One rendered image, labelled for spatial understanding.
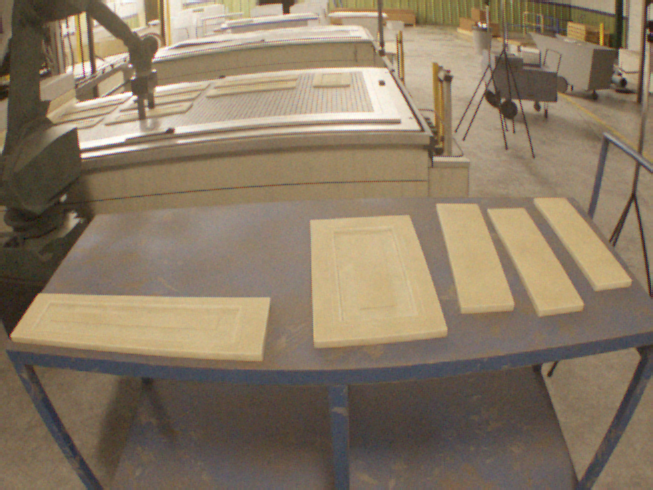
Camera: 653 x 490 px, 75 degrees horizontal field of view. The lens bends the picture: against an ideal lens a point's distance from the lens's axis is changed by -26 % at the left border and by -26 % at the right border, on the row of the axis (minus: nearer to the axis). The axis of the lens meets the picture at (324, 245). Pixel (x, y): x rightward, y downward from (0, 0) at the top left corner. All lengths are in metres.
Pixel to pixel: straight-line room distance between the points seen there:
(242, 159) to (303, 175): 0.34
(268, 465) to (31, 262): 1.57
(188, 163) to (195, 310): 1.95
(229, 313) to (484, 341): 0.53
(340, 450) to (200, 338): 0.40
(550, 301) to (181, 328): 0.80
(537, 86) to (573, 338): 5.71
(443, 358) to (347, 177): 2.08
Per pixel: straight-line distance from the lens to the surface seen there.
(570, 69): 8.76
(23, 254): 2.71
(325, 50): 6.95
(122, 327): 1.19
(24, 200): 2.60
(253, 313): 1.14
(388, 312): 1.13
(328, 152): 2.96
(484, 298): 1.18
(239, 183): 3.06
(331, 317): 1.11
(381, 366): 1.02
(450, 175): 3.09
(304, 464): 1.79
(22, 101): 2.99
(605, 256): 1.44
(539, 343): 1.10
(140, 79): 3.65
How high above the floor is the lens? 1.72
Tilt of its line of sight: 29 degrees down
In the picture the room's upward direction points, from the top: 3 degrees counter-clockwise
